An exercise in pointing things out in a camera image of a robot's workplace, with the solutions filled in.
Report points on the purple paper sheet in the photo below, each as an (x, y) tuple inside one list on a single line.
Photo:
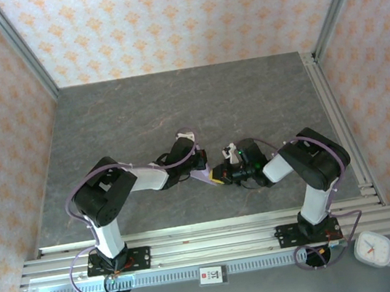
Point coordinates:
[(203, 176)]

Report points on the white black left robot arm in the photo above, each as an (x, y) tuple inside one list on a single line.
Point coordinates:
[(148, 176)]

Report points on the white label card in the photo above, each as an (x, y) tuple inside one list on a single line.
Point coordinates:
[(212, 275)]

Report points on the white analog clock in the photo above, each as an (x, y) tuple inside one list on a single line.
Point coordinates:
[(374, 249)]

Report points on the aluminium mounting rail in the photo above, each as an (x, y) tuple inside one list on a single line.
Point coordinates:
[(213, 240)]

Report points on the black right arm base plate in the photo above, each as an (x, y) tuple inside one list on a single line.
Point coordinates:
[(285, 237)]

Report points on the aluminium side rail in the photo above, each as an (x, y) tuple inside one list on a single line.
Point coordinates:
[(323, 97)]

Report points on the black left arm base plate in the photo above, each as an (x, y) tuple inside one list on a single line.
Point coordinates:
[(142, 258)]

